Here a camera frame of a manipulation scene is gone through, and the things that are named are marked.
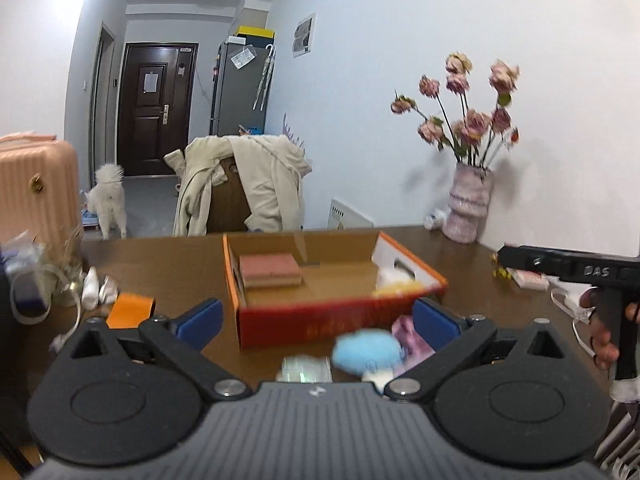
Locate white wall panel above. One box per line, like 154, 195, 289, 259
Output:
291, 12, 317, 58

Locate dried pink roses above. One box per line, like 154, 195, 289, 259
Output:
390, 51, 521, 169

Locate red and white box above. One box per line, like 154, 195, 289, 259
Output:
507, 269, 551, 290

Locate pink suitcase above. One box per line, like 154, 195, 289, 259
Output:
0, 132, 83, 261

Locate white folded umbrella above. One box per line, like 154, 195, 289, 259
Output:
252, 44, 277, 112

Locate clear plastic bag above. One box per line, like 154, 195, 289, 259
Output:
0, 229, 86, 311

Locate orange box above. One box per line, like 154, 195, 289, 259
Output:
106, 292, 157, 330

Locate red cardboard box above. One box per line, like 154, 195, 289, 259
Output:
222, 230, 449, 352

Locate small white plush toy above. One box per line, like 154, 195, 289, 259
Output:
362, 365, 396, 387

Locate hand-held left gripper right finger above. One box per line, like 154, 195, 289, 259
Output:
383, 298, 584, 402

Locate brown chair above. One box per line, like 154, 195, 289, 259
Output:
206, 157, 251, 234

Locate pink sponge block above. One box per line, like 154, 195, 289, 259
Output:
239, 253, 304, 289

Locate yellow box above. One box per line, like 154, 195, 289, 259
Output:
235, 25, 277, 40

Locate dark brown door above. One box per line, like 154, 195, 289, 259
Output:
117, 42, 199, 178

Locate grey side door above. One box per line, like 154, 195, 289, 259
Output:
89, 22, 117, 188

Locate pink ribbed vase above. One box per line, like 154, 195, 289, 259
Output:
441, 162, 495, 245

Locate purple plush toy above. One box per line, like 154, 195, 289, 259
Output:
391, 314, 437, 377

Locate beige coat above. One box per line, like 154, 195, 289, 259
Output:
164, 134, 313, 237

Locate purple wall sticker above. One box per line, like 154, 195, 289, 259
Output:
281, 112, 306, 149

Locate light blue plush toy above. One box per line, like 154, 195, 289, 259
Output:
331, 329, 402, 375

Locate grey refrigerator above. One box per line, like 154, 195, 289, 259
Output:
210, 40, 276, 137

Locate paper sheet on refrigerator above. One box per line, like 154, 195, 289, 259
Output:
230, 46, 257, 70

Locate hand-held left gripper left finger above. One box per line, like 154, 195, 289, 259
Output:
55, 298, 252, 402

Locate white board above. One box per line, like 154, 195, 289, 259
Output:
327, 197, 375, 231

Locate white cable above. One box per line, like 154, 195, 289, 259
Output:
550, 287, 601, 361

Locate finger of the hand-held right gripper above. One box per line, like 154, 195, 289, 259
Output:
498, 243, 536, 274

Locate white glossy object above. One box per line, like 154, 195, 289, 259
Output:
99, 276, 120, 306
80, 266, 101, 311

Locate white dog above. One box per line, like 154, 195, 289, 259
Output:
84, 162, 128, 241

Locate person's right hand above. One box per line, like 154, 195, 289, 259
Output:
579, 287, 621, 372

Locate clear plastic packet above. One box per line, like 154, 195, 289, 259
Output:
277, 356, 333, 384

